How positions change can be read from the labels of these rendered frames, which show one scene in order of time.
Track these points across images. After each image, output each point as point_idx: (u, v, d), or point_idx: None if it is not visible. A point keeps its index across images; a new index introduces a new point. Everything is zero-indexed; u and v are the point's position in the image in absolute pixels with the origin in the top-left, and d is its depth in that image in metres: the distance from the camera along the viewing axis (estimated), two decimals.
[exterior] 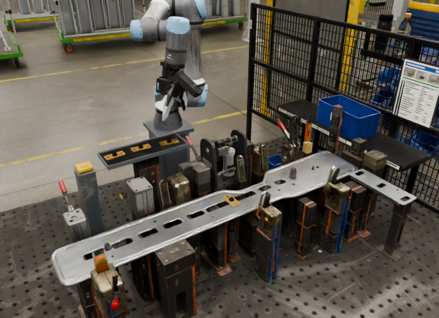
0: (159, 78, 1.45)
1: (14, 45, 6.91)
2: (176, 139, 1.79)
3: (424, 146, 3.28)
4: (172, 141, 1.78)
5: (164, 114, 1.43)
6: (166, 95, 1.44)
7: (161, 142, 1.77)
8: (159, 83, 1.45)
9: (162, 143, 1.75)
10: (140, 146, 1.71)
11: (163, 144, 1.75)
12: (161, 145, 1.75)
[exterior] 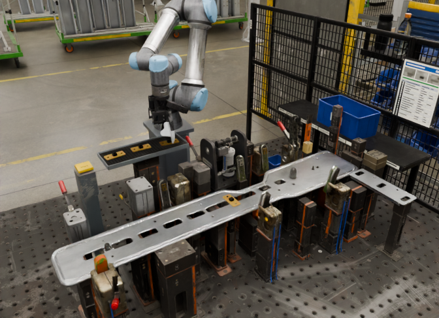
0: (152, 112, 1.65)
1: (14, 45, 6.91)
2: (176, 139, 1.79)
3: (424, 146, 3.28)
4: None
5: (174, 138, 1.68)
6: (165, 122, 1.68)
7: (161, 142, 1.77)
8: (154, 116, 1.66)
9: (162, 143, 1.75)
10: (140, 146, 1.71)
11: (163, 144, 1.75)
12: (161, 145, 1.75)
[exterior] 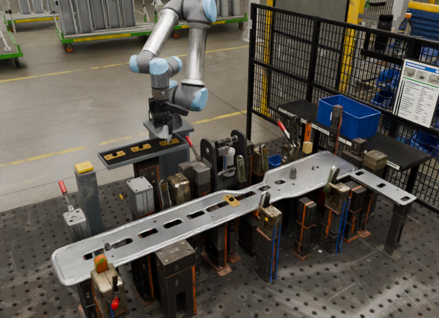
0: (152, 115, 1.66)
1: (14, 45, 6.91)
2: (176, 139, 1.79)
3: (424, 146, 3.28)
4: (172, 141, 1.78)
5: (170, 140, 1.74)
6: (164, 125, 1.70)
7: (161, 142, 1.77)
8: (154, 119, 1.66)
9: (162, 143, 1.75)
10: (140, 146, 1.71)
11: (163, 144, 1.75)
12: (161, 145, 1.75)
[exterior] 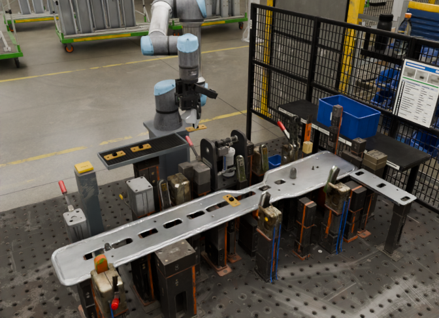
0: (179, 97, 1.52)
1: (14, 45, 6.91)
2: (202, 125, 1.66)
3: (424, 146, 3.28)
4: (199, 127, 1.64)
5: (197, 125, 1.60)
6: (192, 109, 1.56)
7: (187, 128, 1.63)
8: (182, 102, 1.52)
9: (189, 129, 1.62)
10: (140, 146, 1.71)
11: (191, 130, 1.61)
12: (187, 130, 1.61)
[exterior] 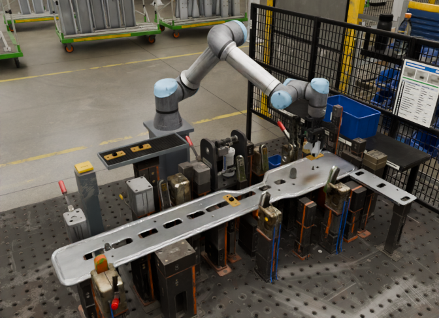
0: (309, 132, 1.73)
1: (14, 45, 6.91)
2: (319, 153, 1.87)
3: (424, 146, 3.28)
4: (317, 155, 1.85)
5: (319, 153, 1.82)
6: (317, 141, 1.77)
7: (308, 157, 1.84)
8: (311, 136, 1.73)
9: (311, 158, 1.83)
10: (140, 146, 1.71)
11: (312, 159, 1.82)
12: (309, 159, 1.82)
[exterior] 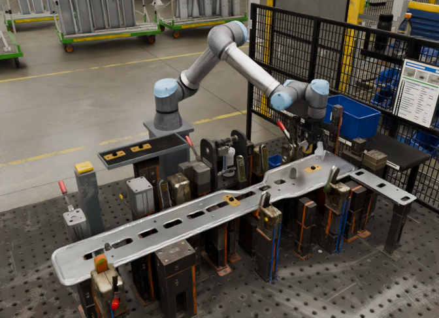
0: (309, 133, 1.73)
1: (14, 45, 6.91)
2: (317, 165, 1.91)
3: (424, 146, 3.28)
4: (315, 168, 1.89)
5: (324, 156, 1.79)
6: (318, 142, 1.77)
7: (306, 170, 1.87)
8: (311, 136, 1.74)
9: (309, 171, 1.86)
10: (140, 146, 1.71)
11: (310, 172, 1.86)
12: (308, 172, 1.85)
